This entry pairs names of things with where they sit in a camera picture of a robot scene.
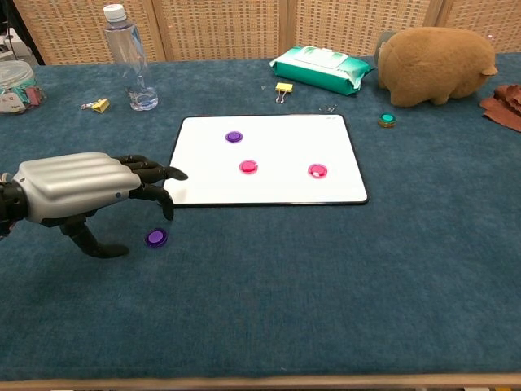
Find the purple round magnet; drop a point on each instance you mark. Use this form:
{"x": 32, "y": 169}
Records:
{"x": 233, "y": 137}
{"x": 156, "y": 238}

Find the silver paper clip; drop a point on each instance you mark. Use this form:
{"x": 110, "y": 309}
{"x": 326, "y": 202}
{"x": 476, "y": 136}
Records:
{"x": 329, "y": 108}

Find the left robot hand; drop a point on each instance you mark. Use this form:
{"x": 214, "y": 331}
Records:
{"x": 73, "y": 183}

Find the yellow binder clip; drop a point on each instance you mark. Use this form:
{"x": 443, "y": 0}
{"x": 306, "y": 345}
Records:
{"x": 100, "y": 106}
{"x": 283, "y": 87}

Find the black slanted pole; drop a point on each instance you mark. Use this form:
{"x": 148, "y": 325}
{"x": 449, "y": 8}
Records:
{"x": 24, "y": 32}

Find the green wet wipes pack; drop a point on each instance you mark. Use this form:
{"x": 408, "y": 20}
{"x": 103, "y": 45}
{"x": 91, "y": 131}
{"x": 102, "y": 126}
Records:
{"x": 321, "y": 69}

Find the clear plastic water bottle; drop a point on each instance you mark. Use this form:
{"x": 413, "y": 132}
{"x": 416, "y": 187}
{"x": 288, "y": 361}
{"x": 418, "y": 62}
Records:
{"x": 130, "y": 61}

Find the wicker folding screen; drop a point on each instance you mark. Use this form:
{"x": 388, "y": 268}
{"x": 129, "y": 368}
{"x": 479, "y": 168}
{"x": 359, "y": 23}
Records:
{"x": 220, "y": 28}

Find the white magnetic board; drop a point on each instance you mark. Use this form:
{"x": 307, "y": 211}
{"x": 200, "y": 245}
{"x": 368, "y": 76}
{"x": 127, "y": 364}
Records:
{"x": 285, "y": 138}

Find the pink round magnet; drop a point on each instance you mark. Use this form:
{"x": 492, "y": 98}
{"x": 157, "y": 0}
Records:
{"x": 248, "y": 167}
{"x": 318, "y": 170}

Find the brown suede cloth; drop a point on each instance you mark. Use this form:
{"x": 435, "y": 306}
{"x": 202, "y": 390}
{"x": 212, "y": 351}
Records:
{"x": 504, "y": 108}

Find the teal table cloth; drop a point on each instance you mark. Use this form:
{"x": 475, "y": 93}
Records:
{"x": 285, "y": 305}

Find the brown plush animal toy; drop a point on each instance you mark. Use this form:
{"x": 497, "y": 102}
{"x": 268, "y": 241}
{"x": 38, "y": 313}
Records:
{"x": 435, "y": 65}

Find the clear jar of binder clips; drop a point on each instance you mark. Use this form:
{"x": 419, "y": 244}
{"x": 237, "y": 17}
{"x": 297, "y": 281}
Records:
{"x": 16, "y": 89}

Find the teal round magnet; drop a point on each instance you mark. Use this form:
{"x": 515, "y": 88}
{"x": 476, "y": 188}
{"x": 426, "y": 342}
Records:
{"x": 386, "y": 119}

